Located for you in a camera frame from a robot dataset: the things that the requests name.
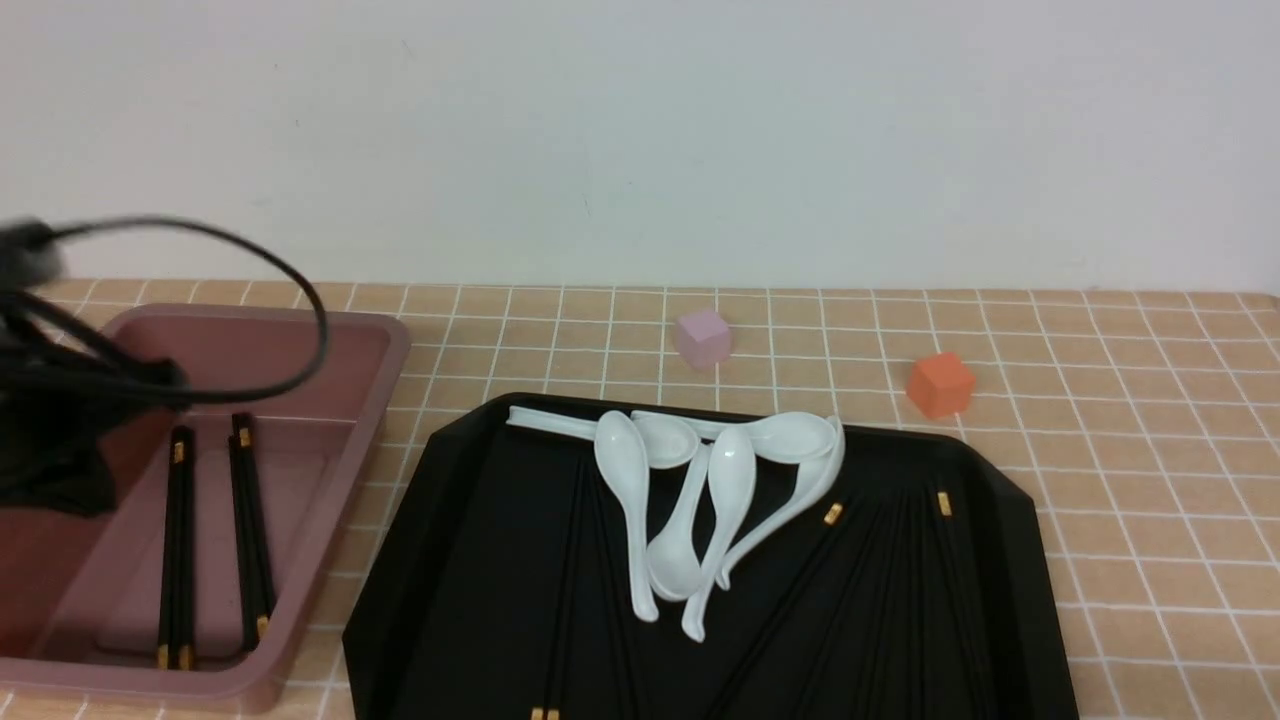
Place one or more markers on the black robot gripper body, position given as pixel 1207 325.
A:
pixel 52 420

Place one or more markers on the black chopstick in bin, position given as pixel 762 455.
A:
pixel 249 581
pixel 186 623
pixel 242 428

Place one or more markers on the black chopstick gold end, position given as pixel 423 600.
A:
pixel 562 600
pixel 575 620

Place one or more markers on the white ceramic spoon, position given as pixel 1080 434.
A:
pixel 789 438
pixel 812 483
pixel 731 482
pixel 621 459
pixel 668 444

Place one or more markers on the white ceramic spoon rear left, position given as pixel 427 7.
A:
pixel 668 444

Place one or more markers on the white ceramic spoon upside-down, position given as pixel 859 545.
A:
pixel 674 566

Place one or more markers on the lilac cube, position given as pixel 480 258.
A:
pixel 703 339

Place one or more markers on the white ceramic spoon centre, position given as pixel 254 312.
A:
pixel 731 482

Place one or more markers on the white ceramic spoon rear right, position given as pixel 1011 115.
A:
pixel 789 438

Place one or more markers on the black chopstick gold band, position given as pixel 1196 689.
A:
pixel 778 616
pixel 966 612

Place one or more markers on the black plastic tray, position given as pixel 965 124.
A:
pixel 501 592

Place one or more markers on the orange cube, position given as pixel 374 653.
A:
pixel 941 385

